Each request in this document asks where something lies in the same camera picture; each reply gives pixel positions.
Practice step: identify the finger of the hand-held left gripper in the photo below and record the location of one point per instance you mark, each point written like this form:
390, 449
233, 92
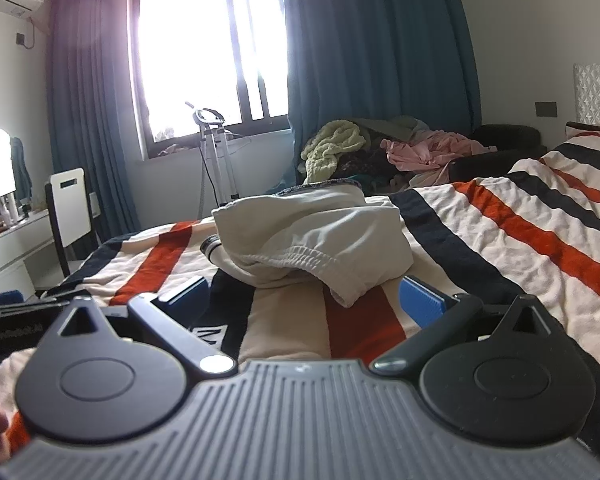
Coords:
55, 293
0, 298

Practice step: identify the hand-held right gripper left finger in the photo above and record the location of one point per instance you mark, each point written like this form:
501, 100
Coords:
187, 294

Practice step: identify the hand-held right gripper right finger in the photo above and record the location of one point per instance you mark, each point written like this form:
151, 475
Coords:
422, 302

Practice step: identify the white zip jacket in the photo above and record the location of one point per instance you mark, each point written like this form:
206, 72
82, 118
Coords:
305, 240

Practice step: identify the dark clothes pile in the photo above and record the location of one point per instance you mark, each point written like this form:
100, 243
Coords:
367, 160

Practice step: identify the white desk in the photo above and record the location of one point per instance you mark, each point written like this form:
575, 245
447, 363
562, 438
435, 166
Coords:
10, 252

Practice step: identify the white chair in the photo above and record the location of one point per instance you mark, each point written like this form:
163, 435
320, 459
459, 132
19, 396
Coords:
70, 210

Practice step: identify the group of cosmetic bottles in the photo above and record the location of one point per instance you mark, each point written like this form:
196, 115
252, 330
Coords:
7, 212

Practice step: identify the striped blanket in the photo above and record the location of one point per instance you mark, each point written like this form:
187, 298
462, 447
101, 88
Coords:
505, 240

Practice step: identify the beige garment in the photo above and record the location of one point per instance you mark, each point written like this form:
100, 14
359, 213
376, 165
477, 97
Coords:
427, 176

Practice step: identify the green garment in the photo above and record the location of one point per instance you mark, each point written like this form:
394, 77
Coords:
372, 181

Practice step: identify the dark teal hanging garment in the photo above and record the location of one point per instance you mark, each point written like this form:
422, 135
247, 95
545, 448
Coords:
22, 165

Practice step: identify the lit mirror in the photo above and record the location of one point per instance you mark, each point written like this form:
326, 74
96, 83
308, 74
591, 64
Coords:
0, 165

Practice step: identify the white garment steamer stand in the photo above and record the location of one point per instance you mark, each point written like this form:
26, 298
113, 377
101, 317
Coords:
215, 160

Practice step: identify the crumpled pinkish cloth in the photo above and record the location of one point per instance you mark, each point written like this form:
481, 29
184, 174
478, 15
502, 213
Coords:
172, 149

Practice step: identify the pink garment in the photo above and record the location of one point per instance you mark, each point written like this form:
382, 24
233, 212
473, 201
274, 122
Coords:
430, 152

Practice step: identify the grey-green garment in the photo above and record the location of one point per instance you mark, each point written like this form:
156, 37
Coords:
385, 127

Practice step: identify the black sofa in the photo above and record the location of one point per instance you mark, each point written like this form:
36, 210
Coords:
510, 140

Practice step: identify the window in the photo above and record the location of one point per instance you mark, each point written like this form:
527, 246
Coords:
205, 50

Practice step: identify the white quilted headboard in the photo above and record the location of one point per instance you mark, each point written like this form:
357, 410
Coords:
597, 92

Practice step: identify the black wall switch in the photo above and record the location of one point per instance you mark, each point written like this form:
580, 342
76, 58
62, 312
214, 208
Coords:
546, 108

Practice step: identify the small wall socket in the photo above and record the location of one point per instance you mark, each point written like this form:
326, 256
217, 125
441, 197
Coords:
20, 38

